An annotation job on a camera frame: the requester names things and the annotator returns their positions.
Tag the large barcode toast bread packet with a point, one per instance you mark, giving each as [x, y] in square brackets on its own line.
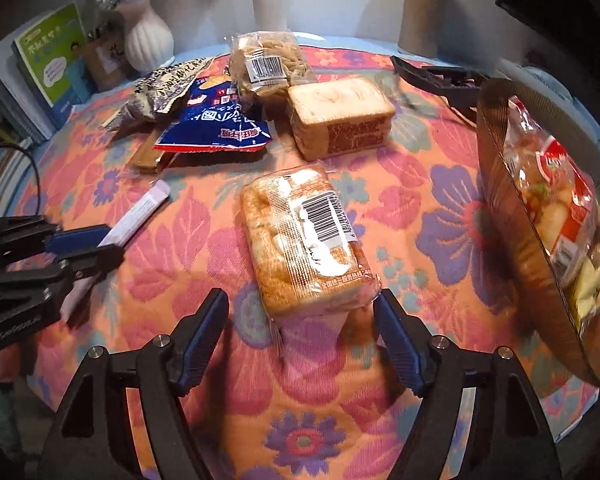
[300, 240]

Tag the wooden pen holder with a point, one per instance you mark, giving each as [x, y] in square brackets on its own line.
[102, 60]

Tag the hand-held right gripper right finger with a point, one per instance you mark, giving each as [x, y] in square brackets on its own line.
[400, 340]

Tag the beige thermos bottle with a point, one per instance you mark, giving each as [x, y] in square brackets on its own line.
[422, 10]

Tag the white ribbed vase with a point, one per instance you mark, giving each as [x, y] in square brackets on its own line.
[147, 40]

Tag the red striped bread bag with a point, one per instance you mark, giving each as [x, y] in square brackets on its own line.
[555, 185]

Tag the person's left hand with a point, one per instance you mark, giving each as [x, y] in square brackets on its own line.
[75, 300]

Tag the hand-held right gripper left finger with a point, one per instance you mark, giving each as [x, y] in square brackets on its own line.
[205, 340]

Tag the dark monitor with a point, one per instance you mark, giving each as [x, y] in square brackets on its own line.
[570, 5]

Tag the black folding stand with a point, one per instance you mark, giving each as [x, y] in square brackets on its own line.
[445, 82]

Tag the brown snack packet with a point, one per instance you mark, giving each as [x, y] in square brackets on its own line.
[147, 155]

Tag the floral tablecloth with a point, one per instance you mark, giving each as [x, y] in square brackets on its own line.
[430, 220]

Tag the yellow snack packet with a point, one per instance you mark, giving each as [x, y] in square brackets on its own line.
[590, 285]

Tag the sliced toast bread packet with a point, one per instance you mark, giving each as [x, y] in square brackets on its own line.
[335, 110]

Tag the brown woven basket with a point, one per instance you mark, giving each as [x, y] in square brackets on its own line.
[520, 240]

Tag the purple patterned snack bag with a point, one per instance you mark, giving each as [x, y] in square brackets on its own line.
[165, 85]

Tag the white blue cloth bundle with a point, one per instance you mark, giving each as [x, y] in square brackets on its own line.
[535, 75]

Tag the stack of books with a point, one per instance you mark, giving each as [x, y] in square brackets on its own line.
[10, 100]

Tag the small blue booklet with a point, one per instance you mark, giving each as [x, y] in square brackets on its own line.
[80, 85]

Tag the white purple stick packet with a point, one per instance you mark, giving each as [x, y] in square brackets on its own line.
[137, 210]

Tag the green cover book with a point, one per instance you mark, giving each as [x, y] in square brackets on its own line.
[45, 55]

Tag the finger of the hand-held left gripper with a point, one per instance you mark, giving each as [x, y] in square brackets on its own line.
[95, 260]
[80, 237]

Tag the blue rice cracker bag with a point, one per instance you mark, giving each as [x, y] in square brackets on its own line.
[215, 130]

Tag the clear fried pastry packet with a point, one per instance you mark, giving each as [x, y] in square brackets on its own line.
[270, 65]

